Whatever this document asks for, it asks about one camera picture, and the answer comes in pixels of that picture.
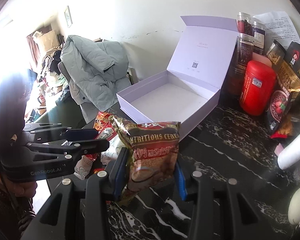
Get clear jar red contents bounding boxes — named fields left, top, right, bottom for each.
left=237, top=12, right=253, bottom=36

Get printed white paper sheet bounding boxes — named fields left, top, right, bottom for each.
left=253, top=11, right=300, bottom=51

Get red cartoon couple snack bag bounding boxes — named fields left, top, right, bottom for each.
left=93, top=111, right=113, bottom=139

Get red ketchup sachet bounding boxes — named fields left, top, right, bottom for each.
left=97, top=126, right=117, bottom=141

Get small distant wall picture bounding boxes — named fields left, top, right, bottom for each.
left=64, top=5, right=72, bottom=28

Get brown nutritious cereal packet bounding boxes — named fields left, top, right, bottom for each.
left=109, top=115, right=180, bottom=205

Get white ceramic mug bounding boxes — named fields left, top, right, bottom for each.
left=288, top=188, right=300, bottom=225

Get white patterned snack bag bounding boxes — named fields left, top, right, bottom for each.
left=74, top=153, right=100, bottom=180
left=100, top=135, right=125, bottom=166

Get grey-green puffer jacket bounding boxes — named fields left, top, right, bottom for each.
left=61, top=35, right=131, bottom=111

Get clear jar purple label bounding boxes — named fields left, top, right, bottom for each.
left=251, top=18, right=266, bottom=55

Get red cylindrical tin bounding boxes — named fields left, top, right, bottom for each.
left=239, top=60, right=276, bottom=116

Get person's left hand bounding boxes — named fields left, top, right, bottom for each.
left=0, top=173, right=37, bottom=198

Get tall dark clear jar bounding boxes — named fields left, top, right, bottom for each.
left=226, top=33, right=254, bottom=96

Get black gold oats bag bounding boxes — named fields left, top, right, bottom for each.
left=266, top=42, right=300, bottom=138

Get lavender open gift box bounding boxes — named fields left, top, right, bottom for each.
left=117, top=16, right=238, bottom=139

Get white paper roll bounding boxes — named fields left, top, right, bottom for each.
left=277, top=134, right=300, bottom=170

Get small dark snack jar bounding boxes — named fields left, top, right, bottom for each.
left=266, top=40, right=286, bottom=65

